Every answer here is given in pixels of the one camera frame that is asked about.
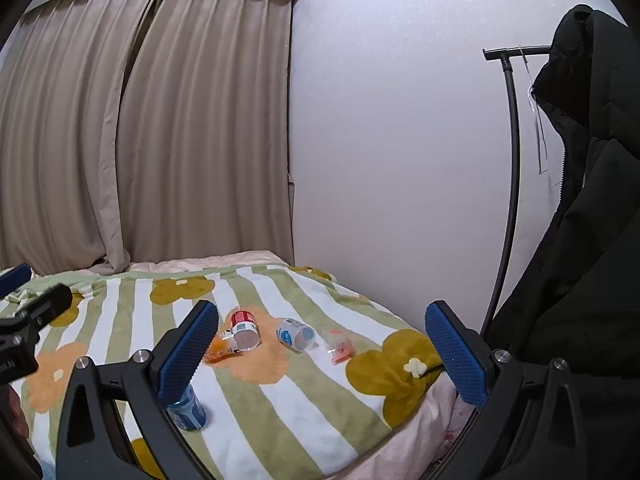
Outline beige curtain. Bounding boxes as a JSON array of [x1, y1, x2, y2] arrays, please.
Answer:
[[106, 0, 297, 274], [0, 0, 167, 277]]

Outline black jacket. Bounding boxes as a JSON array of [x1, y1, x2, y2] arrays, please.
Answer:
[[487, 4, 640, 480]]

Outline pink duvet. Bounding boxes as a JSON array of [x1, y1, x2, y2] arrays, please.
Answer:
[[0, 251, 482, 480]]

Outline orange translucent cup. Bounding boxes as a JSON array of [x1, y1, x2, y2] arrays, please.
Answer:
[[202, 329, 244, 365]]

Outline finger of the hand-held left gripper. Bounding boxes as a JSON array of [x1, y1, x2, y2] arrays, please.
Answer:
[[0, 263, 32, 297], [0, 283, 74, 337]]

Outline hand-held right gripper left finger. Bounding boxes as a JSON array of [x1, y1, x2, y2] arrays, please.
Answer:
[[54, 300, 221, 480]]

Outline black coat rack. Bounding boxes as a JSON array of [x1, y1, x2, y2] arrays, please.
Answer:
[[481, 46, 554, 339]]

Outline clear plastic tag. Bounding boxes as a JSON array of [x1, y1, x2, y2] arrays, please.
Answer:
[[519, 45, 552, 177]]

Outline clear cup with orange print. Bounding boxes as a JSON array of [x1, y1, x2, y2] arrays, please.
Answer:
[[322, 329, 355, 365]]

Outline green striped floral blanket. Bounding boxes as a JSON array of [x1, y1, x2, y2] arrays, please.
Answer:
[[0, 265, 447, 480]]

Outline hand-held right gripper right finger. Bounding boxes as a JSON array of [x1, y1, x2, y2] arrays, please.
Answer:
[[424, 300, 603, 480]]

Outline white cup with blue label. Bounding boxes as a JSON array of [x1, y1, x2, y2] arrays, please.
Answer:
[[276, 317, 317, 353]]

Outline red cup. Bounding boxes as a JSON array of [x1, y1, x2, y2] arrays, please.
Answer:
[[229, 308, 263, 350]]

